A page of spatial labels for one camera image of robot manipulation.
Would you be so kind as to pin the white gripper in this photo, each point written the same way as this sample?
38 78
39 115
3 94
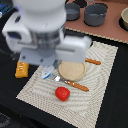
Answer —
43 48

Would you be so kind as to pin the orange toy bread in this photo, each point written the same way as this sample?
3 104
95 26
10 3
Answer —
21 70

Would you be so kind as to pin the red toy tomato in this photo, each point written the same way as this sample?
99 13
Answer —
62 93

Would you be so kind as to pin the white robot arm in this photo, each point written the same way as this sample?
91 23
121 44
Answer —
37 32

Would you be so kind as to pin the round beige plate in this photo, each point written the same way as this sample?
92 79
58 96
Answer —
72 71

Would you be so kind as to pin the small grey saucepan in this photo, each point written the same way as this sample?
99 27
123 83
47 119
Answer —
72 11

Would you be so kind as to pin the large grey pot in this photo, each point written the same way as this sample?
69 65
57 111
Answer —
94 14

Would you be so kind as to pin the woven beige placemat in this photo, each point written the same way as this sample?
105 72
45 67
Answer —
81 109

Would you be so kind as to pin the beige bowl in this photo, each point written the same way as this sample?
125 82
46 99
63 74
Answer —
124 16

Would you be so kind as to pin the wooden handled fork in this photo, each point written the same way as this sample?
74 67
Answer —
73 84

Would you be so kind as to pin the wooden handled knife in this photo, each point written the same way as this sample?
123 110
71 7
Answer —
93 61

